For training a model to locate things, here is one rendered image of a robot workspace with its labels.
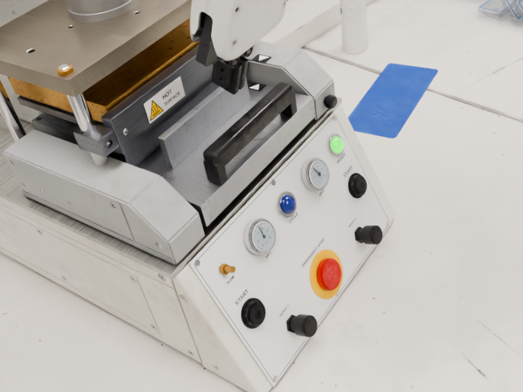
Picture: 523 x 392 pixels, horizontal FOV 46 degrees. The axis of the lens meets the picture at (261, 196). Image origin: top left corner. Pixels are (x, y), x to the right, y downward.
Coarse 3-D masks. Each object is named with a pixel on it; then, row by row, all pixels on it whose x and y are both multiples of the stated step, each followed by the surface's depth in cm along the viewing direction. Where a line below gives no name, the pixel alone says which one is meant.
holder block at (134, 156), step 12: (204, 96) 77; (192, 108) 75; (36, 120) 76; (168, 120) 73; (48, 132) 76; (60, 132) 74; (72, 132) 73; (156, 132) 72; (144, 144) 70; (156, 144) 72; (120, 156) 69; (132, 156) 69; (144, 156) 71
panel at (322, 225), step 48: (288, 192) 74; (336, 192) 80; (240, 240) 69; (288, 240) 74; (336, 240) 80; (240, 288) 68; (288, 288) 73; (336, 288) 79; (240, 336) 68; (288, 336) 73
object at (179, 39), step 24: (168, 48) 72; (192, 48) 72; (120, 72) 69; (144, 72) 68; (24, 96) 74; (48, 96) 70; (96, 96) 66; (120, 96) 65; (72, 120) 70; (96, 120) 67
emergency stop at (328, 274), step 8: (320, 264) 77; (328, 264) 77; (336, 264) 78; (320, 272) 76; (328, 272) 77; (336, 272) 78; (320, 280) 76; (328, 280) 77; (336, 280) 78; (328, 288) 77
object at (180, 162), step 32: (224, 96) 73; (256, 96) 78; (192, 128) 70; (224, 128) 74; (288, 128) 73; (160, 160) 71; (192, 160) 70; (256, 160) 70; (192, 192) 65; (224, 192) 66
